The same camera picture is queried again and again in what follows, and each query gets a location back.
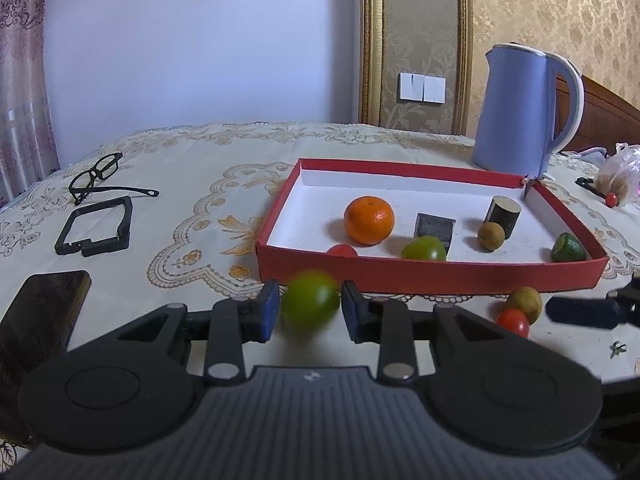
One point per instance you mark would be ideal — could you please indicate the blue electric kettle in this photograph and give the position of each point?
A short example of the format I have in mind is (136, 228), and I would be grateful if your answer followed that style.
(515, 110)

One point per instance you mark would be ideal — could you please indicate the black smartphone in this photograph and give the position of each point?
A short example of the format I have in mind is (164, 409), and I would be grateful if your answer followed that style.
(40, 320)

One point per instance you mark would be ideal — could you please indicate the clear plastic bag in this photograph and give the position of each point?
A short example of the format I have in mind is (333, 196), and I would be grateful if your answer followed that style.
(622, 172)

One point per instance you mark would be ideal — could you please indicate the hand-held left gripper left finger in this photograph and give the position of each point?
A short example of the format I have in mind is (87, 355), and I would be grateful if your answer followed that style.
(270, 310)

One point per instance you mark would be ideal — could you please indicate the small red cherry tomato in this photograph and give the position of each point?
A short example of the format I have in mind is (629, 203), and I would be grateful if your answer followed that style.
(512, 322)

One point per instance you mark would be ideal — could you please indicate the dark sugarcane piece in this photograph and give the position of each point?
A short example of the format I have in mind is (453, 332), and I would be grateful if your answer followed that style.
(502, 217)

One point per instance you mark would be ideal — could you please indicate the small red ball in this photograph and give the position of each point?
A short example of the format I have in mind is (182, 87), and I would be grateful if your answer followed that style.
(611, 199)

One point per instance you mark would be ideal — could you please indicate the large red tomato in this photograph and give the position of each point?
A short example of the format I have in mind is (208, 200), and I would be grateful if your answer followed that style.
(342, 251)

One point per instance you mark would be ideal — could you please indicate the green tomato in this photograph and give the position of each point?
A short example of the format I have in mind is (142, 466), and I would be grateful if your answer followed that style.
(310, 301)
(424, 249)

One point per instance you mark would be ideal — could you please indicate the brown wooden headboard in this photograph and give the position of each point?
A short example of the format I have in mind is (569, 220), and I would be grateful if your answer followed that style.
(610, 120)

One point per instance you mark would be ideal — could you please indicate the red cardboard box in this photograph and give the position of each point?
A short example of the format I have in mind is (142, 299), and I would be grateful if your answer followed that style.
(310, 270)

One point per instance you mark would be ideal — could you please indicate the white wall switch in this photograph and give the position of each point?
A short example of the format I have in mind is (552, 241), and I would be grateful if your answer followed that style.
(421, 87)

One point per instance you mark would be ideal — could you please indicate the pink patterned curtain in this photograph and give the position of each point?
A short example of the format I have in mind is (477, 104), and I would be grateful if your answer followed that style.
(22, 85)

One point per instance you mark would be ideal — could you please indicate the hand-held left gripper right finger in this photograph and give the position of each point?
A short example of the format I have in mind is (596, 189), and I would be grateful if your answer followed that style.
(351, 315)

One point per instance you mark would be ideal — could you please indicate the gold framed wall panel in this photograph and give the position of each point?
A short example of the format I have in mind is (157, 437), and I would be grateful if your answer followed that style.
(420, 35)

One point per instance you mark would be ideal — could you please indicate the dark sugarcane block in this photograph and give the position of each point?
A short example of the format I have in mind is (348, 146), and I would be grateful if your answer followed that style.
(434, 230)

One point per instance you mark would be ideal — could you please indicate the black rectangular frame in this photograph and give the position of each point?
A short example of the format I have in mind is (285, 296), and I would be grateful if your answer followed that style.
(95, 247)

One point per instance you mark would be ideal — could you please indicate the orange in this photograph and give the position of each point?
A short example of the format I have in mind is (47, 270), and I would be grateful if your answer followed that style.
(369, 220)

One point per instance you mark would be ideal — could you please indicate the small green fruit stem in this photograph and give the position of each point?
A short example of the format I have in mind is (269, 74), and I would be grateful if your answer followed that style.
(618, 349)

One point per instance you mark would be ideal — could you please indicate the green lime wedge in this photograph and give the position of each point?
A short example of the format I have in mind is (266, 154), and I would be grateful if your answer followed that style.
(567, 247)

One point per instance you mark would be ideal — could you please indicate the brown longan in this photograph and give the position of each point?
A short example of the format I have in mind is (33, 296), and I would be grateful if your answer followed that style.
(491, 236)
(525, 302)

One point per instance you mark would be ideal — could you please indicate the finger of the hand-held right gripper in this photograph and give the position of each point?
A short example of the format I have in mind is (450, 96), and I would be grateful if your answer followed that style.
(575, 310)

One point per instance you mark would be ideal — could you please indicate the black eyeglasses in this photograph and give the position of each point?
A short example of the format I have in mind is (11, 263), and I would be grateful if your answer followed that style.
(97, 172)

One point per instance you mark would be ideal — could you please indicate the black pen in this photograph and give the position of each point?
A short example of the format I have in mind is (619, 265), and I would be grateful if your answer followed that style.
(590, 185)

